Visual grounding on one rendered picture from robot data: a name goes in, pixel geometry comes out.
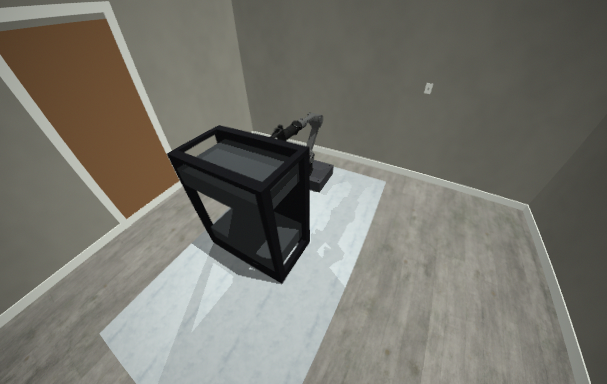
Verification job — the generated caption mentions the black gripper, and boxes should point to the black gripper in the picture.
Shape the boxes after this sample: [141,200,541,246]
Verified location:
[270,125,291,141]

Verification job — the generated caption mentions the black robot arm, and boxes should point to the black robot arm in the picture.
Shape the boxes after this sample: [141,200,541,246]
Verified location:
[286,112,323,175]

